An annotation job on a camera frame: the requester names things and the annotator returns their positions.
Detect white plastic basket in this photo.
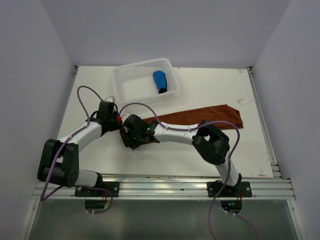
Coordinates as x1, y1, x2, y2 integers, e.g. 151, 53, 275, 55
111, 58, 179, 104

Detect brown towel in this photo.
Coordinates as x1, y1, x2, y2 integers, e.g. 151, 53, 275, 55
120, 104, 244, 148

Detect blue and grey towel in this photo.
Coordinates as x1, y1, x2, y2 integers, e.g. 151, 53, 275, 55
152, 70, 168, 94

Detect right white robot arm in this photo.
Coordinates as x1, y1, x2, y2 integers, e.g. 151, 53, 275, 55
120, 114, 242, 197

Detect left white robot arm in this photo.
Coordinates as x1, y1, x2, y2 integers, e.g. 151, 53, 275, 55
37, 100, 122, 197

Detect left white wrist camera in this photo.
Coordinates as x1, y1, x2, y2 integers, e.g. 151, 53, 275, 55
105, 96, 115, 103

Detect aluminium rail frame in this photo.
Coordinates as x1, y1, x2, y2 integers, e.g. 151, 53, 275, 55
20, 67, 307, 240

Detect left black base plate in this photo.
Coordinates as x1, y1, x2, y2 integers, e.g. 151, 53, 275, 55
74, 181, 120, 198

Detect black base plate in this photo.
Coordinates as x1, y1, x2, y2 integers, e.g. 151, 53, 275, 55
206, 180, 253, 198
74, 181, 120, 198

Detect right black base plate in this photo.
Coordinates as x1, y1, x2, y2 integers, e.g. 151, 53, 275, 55
206, 180, 253, 198

